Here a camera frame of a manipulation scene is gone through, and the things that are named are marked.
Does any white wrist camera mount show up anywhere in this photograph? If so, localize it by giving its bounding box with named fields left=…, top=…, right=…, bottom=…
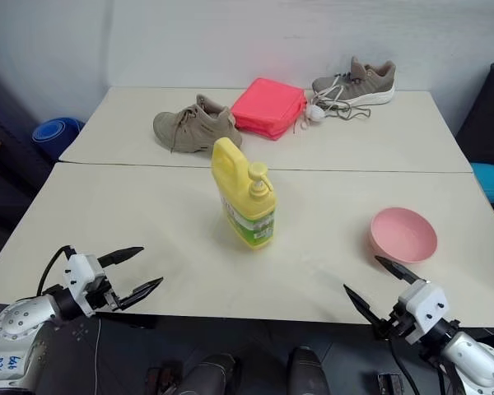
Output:
left=396, top=280, right=450, bottom=345
left=62, top=253, right=107, bottom=308

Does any taupe sneaker with white sole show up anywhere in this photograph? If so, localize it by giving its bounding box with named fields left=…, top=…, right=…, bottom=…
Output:
left=292, top=55, right=398, bottom=135

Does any yellow soap pump bottle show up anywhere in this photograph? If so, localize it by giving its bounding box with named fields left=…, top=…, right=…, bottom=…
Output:
left=211, top=137, right=279, bottom=252

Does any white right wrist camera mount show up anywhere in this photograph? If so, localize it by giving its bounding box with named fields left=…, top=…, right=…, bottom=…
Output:
left=396, top=280, right=450, bottom=345

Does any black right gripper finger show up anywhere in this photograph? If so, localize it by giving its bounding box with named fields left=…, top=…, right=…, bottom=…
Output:
left=374, top=255, right=427, bottom=286
left=343, top=283, right=383, bottom=330

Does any small dark box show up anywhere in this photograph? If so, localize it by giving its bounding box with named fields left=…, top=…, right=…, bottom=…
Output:
left=377, top=373, right=405, bottom=395

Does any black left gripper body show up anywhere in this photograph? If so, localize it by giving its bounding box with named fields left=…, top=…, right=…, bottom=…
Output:
left=85, top=276, right=124, bottom=318

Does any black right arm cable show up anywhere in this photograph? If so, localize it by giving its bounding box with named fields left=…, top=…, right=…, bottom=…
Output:
left=388, top=340, right=422, bottom=395

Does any dark rounded shape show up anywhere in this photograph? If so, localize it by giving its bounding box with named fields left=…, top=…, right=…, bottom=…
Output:
left=287, top=346, right=330, bottom=395
left=179, top=352, right=243, bottom=395

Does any taupe sneaker with dark sole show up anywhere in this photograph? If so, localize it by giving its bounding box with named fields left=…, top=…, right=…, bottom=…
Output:
left=152, top=93, right=244, bottom=155

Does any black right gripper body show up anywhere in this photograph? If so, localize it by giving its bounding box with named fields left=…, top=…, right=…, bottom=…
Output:
left=372, top=301, right=417, bottom=342

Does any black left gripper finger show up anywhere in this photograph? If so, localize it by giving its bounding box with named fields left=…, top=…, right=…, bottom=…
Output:
left=96, top=246, right=145, bottom=267
left=116, top=276, right=165, bottom=312

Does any pink folded fabric bag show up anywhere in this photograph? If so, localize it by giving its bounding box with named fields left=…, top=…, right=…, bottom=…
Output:
left=230, top=77, right=308, bottom=142

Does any pink plastic bowl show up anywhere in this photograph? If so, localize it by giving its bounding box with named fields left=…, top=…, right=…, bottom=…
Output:
left=368, top=207, right=439, bottom=265

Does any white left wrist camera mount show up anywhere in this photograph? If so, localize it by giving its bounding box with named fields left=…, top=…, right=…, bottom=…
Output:
left=62, top=253, right=107, bottom=308

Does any black chair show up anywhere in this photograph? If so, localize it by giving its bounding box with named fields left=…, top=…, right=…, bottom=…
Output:
left=454, top=62, right=494, bottom=168

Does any cyan fabric cushion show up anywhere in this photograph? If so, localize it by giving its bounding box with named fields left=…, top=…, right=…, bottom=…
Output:
left=470, top=162, right=494, bottom=204

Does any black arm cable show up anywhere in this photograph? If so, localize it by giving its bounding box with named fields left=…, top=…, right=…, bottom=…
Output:
left=35, top=244, right=77, bottom=298
left=388, top=340, right=422, bottom=395

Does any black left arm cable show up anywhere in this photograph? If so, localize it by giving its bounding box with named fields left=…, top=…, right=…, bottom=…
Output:
left=35, top=244, right=77, bottom=298

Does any dark reddish object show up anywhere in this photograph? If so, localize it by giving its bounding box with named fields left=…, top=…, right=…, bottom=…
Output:
left=147, top=360, right=183, bottom=395

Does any blue rolled mat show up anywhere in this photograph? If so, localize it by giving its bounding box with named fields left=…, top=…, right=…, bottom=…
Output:
left=30, top=117, right=86, bottom=161

